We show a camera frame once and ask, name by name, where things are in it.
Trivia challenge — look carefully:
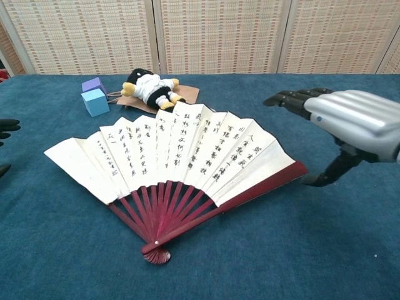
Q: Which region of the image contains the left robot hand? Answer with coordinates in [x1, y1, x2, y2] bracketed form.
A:
[0, 118, 21, 179]

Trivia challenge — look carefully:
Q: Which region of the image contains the brown paper bag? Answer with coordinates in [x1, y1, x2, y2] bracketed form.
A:
[107, 84, 200, 115]

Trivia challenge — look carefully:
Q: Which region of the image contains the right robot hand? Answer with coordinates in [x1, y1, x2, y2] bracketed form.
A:
[263, 88, 400, 188]

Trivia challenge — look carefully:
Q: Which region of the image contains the black and white plush toy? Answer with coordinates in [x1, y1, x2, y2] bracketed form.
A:
[121, 69, 186, 113]

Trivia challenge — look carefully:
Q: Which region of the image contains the red-ribbed paper folding fan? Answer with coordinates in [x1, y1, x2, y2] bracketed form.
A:
[43, 102, 309, 266]

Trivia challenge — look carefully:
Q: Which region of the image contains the light blue cube block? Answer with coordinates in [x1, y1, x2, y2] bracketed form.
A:
[81, 88, 111, 118]

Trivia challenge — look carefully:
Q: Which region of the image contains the purple cube block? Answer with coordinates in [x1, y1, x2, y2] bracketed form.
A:
[81, 77, 109, 101]

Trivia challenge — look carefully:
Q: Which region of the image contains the woven folding screen panel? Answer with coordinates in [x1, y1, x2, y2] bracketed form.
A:
[0, 0, 157, 76]
[0, 20, 26, 76]
[376, 31, 400, 75]
[277, 0, 400, 75]
[152, 0, 293, 75]

